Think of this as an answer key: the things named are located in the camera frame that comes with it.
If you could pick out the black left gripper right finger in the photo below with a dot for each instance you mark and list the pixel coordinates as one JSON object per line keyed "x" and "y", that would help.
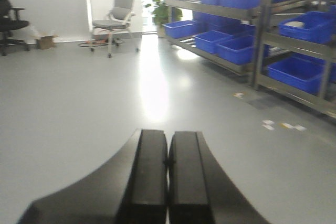
{"x": 199, "y": 189}

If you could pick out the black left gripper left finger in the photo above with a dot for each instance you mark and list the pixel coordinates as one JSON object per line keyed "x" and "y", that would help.
{"x": 130, "y": 187}

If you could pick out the far metal shelf rack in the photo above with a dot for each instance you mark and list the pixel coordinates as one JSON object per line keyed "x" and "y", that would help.
{"x": 210, "y": 16}

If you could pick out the metal shelf rack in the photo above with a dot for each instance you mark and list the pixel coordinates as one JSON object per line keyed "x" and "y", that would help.
{"x": 210, "y": 16}
{"x": 273, "y": 47}

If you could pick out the near metal shelf rack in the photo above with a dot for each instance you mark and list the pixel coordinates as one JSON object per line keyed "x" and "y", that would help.
{"x": 273, "y": 47}

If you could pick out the white paper scraps on floor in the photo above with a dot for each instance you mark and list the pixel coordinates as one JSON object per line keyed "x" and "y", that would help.
{"x": 271, "y": 125}

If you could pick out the blue bin lower middle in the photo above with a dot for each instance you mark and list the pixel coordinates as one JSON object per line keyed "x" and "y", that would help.
{"x": 239, "y": 51}

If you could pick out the blue bin bottom right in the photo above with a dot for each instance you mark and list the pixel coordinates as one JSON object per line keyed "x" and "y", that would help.
{"x": 298, "y": 73}

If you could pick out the blue bin lower far left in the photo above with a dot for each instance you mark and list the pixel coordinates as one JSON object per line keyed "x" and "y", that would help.
{"x": 181, "y": 29}

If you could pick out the grey office chair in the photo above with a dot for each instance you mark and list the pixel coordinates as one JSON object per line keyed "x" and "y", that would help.
{"x": 117, "y": 19}

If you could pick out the small cardboard box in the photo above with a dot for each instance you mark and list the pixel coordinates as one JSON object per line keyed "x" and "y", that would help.
{"x": 45, "y": 42}

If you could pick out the blue bin with white object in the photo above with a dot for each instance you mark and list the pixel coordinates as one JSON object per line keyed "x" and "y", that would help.
{"x": 314, "y": 26}

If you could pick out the black office chair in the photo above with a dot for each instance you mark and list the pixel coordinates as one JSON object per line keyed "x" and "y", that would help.
{"x": 10, "y": 20}

